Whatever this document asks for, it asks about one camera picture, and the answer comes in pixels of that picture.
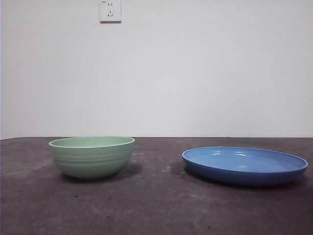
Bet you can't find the green ribbed bowl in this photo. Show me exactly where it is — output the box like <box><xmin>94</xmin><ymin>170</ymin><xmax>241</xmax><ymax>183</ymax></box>
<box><xmin>48</xmin><ymin>136</ymin><xmax>136</xmax><ymax>181</ymax></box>

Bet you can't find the blue round plate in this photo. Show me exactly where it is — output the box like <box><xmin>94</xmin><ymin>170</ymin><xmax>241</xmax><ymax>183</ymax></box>
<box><xmin>181</xmin><ymin>146</ymin><xmax>309</xmax><ymax>186</ymax></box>

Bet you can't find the white wall socket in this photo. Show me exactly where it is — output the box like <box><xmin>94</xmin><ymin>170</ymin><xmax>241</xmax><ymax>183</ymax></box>
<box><xmin>99</xmin><ymin>0</ymin><xmax>122</xmax><ymax>24</ymax></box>

